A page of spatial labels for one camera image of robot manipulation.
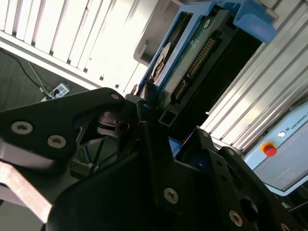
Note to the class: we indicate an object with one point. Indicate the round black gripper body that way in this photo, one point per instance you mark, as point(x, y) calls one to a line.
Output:
point(108, 204)

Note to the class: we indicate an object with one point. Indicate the hard disk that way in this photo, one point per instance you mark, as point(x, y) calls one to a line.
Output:
point(190, 79)

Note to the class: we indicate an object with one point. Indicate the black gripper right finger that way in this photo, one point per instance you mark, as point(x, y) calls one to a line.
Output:
point(221, 183)

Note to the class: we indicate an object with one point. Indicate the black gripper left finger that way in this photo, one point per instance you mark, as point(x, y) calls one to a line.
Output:
point(48, 120)

